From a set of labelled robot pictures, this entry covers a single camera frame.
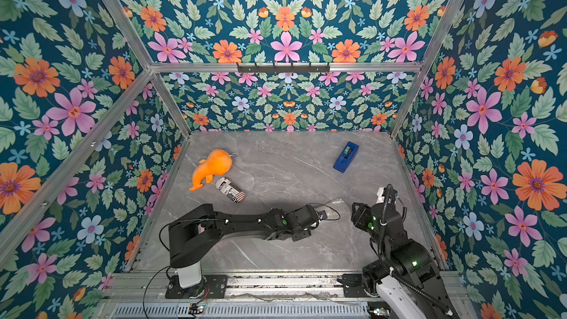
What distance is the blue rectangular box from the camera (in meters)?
1.04

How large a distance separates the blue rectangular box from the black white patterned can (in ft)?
1.51

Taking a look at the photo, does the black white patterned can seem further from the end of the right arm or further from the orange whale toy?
the end of the right arm

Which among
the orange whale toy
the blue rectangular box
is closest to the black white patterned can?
the orange whale toy

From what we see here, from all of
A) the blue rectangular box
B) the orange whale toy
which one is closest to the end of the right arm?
the blue rectangular box

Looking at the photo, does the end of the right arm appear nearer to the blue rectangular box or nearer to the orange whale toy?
the blue rectangular box

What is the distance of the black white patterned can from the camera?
3.11 ft

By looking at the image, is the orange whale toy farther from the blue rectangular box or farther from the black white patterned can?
the blue rectangular box
